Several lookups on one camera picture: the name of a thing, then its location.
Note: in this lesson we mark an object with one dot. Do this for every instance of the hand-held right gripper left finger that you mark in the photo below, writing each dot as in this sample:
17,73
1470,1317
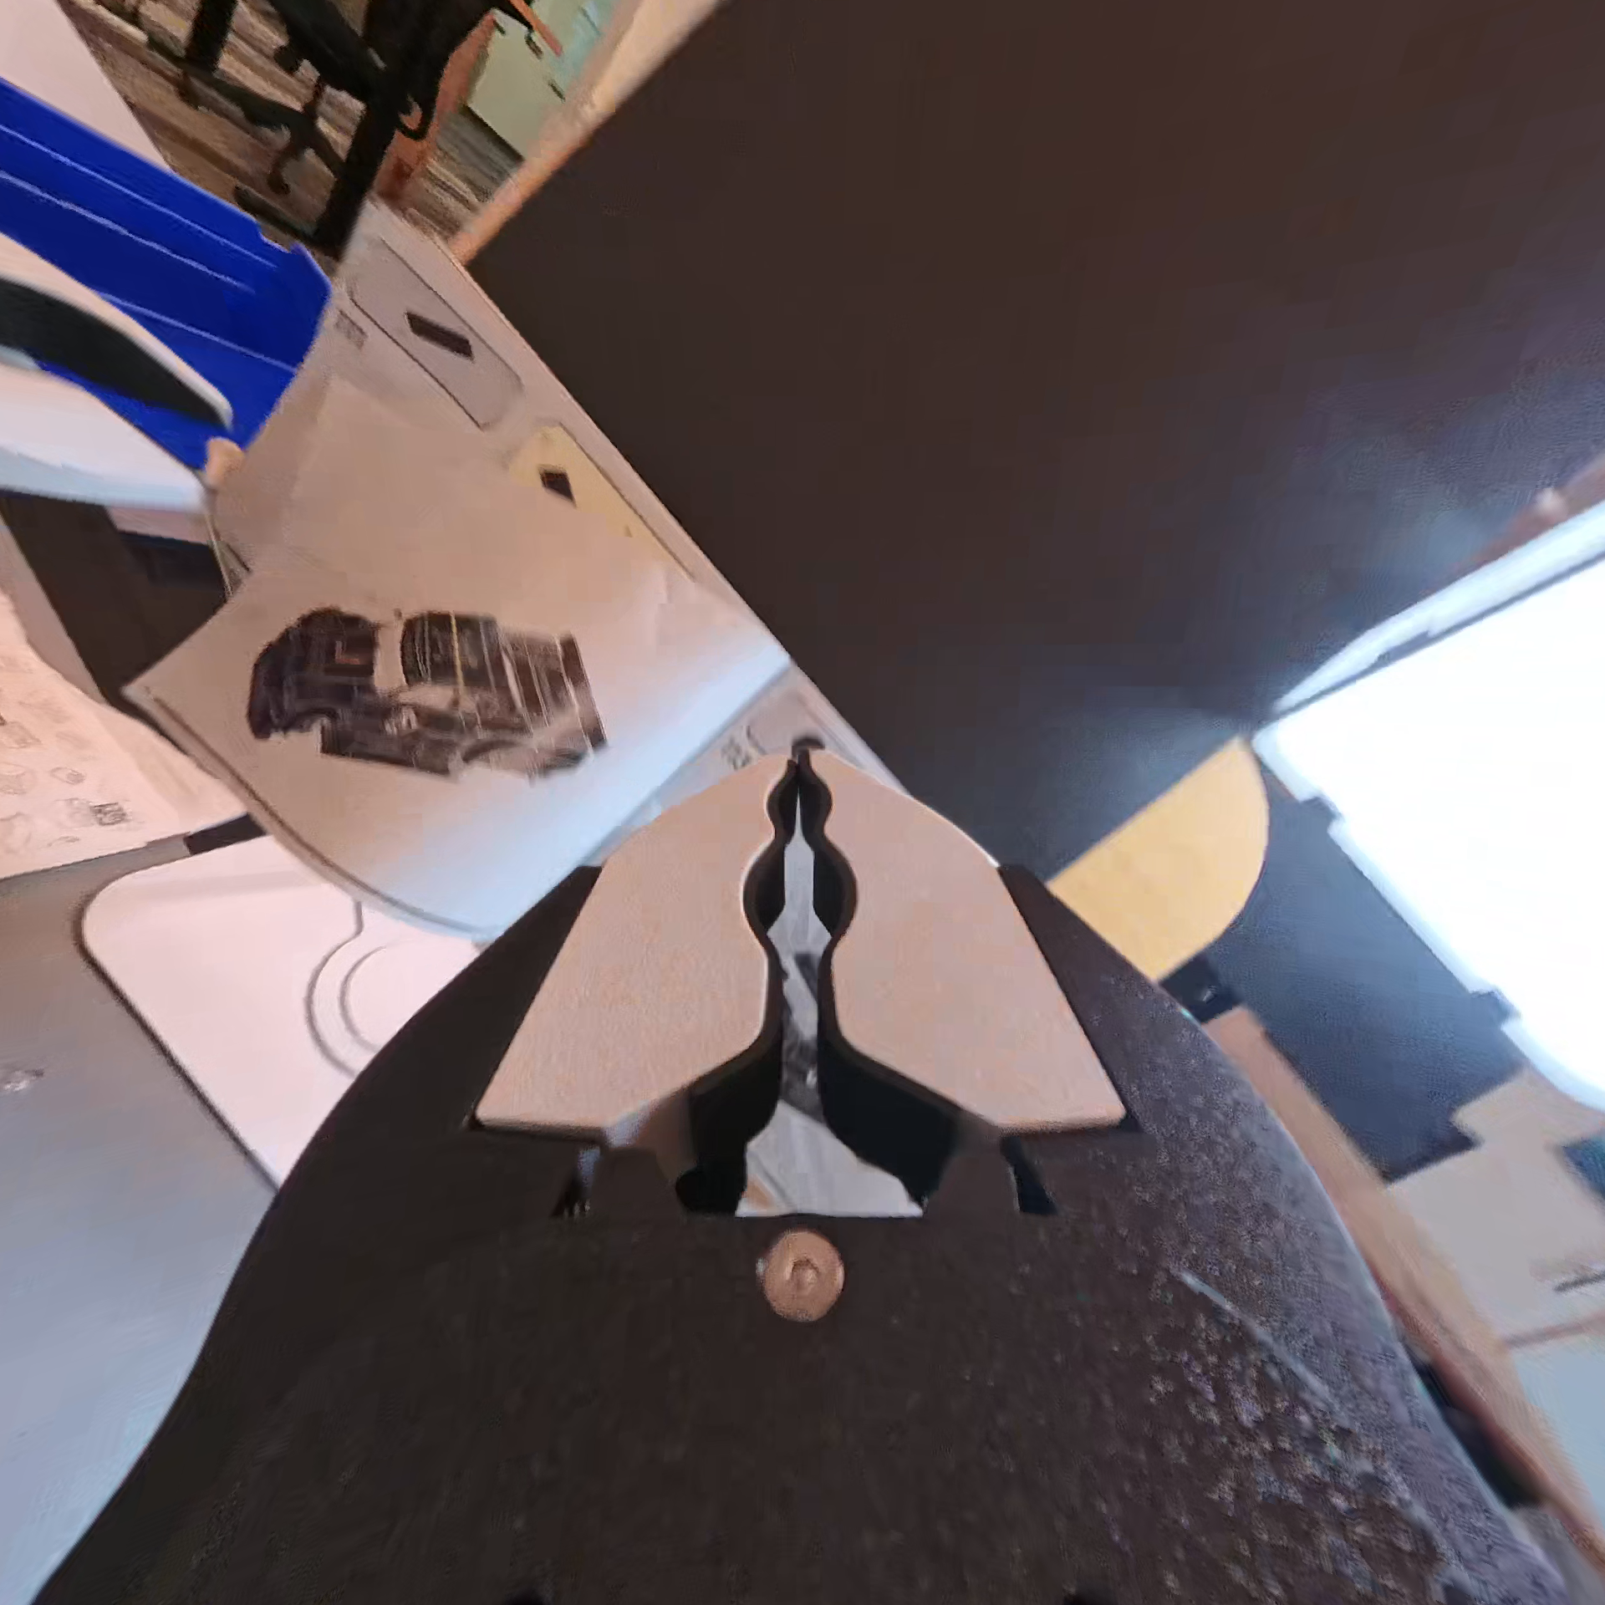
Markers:
654,979

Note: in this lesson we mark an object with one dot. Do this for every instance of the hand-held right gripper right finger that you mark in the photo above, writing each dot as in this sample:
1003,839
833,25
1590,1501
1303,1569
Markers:
965,990

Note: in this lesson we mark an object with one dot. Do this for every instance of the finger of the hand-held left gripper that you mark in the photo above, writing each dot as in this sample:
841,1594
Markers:
51,262
75,439

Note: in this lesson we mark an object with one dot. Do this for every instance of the lego instruction booklet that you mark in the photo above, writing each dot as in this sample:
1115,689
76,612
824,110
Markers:
441,526

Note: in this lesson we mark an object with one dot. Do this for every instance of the white book stand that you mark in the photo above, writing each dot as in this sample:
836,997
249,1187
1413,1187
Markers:
214,990

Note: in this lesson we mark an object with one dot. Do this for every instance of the blue plastic bin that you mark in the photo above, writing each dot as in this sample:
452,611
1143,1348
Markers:
126,227

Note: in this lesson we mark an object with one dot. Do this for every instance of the printed white paper bag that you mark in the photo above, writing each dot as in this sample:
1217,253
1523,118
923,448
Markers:
63,753

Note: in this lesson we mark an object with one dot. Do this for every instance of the black office chair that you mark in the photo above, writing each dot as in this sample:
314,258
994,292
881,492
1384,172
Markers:
365,75

